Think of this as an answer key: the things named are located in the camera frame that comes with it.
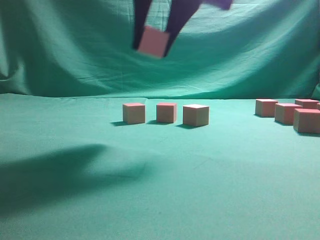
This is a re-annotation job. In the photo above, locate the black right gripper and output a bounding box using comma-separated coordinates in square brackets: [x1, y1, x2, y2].
[163, 0, 233, 57]

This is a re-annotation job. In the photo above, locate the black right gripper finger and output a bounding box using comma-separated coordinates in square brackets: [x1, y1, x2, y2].
[132, 0, 152, 50]

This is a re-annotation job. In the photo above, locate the pink cube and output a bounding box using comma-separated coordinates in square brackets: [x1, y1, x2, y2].
[137, 26, 170, 59]

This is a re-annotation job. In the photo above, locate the pink cube placed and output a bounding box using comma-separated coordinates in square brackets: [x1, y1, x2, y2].
[122, 102, 146, 124]
[182, 104, 210, 127]
[156, 102, 177, 123]

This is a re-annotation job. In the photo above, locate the pink cube column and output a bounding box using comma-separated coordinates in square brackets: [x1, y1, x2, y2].
[255, 99, 278, 118]
[274, 103, 302, 125]
[295, 99, 319, 109]
[293, 108, 320, 134]

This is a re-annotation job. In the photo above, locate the green backdrop cloth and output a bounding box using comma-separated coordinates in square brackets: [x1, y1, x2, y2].
[0, 0, 320, 240]

